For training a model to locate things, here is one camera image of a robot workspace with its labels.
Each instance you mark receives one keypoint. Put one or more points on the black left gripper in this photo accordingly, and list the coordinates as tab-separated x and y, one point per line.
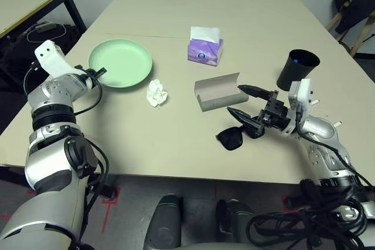
89	78

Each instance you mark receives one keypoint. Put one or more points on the black plastic cup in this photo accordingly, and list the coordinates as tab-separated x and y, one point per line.
293	71

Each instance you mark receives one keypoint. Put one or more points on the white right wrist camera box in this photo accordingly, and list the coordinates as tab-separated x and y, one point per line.
301	95

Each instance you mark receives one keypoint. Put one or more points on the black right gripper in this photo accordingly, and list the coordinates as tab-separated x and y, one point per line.
275	109

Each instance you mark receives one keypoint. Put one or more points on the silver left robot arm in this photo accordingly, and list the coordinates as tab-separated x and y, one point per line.
49	156

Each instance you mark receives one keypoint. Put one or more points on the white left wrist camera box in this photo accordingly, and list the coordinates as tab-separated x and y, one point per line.
52	56

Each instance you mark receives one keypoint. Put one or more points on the white pen black tip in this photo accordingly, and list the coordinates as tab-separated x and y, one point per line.
337	123

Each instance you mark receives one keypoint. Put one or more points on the grey robot right leg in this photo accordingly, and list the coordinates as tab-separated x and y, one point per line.
237	217

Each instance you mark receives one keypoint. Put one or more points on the yellow-edged side table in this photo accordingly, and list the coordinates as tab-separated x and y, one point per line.
23	1

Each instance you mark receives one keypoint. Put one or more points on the black sunglasses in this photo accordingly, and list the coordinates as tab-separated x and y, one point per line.
231	138

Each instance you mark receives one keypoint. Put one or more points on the green plastic plate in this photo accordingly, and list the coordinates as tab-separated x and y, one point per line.
123	59

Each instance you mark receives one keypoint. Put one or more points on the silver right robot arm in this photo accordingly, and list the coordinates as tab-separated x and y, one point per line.
319	127

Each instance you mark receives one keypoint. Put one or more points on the wooden stool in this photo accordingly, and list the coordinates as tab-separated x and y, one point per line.
361	36

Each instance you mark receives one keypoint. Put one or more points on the grey glasses case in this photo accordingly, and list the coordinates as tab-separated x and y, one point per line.
216	92

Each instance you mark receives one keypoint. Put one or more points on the grey robot left leg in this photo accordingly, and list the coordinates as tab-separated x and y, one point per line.
164	220

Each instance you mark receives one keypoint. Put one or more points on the grey robot leg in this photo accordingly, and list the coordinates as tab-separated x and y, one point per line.
237	217
164	220

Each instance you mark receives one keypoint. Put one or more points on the grey power adapter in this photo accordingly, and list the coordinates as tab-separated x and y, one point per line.
44	26

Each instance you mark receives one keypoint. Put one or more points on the purple tissue pack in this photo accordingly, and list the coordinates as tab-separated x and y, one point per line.
205	51

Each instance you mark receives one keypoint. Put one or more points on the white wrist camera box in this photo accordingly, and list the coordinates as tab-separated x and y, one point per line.
52	56
301	95

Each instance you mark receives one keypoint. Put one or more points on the white tissue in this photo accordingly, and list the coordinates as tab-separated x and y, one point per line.
156	93

